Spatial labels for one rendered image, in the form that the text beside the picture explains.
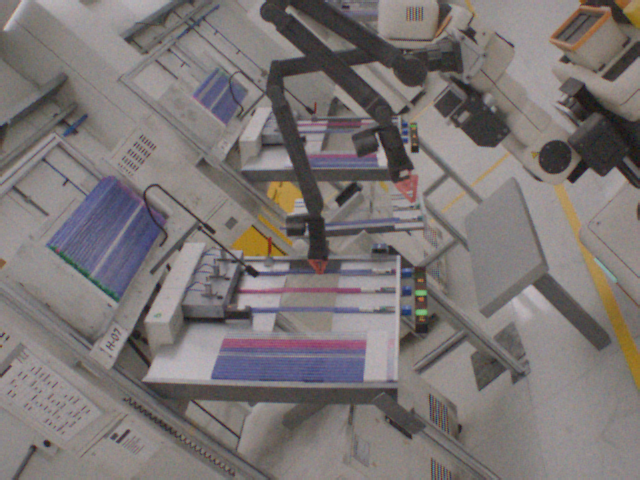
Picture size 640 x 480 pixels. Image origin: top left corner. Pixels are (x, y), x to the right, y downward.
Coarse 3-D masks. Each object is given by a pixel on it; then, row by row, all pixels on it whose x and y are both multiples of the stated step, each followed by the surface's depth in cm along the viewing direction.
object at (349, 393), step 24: (168, 384) 195; (192, 384) 194; (216, 384) 193; (240, 384) 193; (264, 384) 192; (288, 384) 192; (312, 384) 191; (336, 384) 190; (360, 384) 190; (384, 384) 189
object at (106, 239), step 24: (96, 192) 227; (120, 192) 237; (72, 216) 215; (96, 216) 219; (120, 216) 228; (144, 216) 238; (72, 240) 204; (96, 240) 212; (120, 240) 220; (144, 240) 230; (72, 264) 199; (96, 264) 205; (120, 264) 213; (120, 288) 206
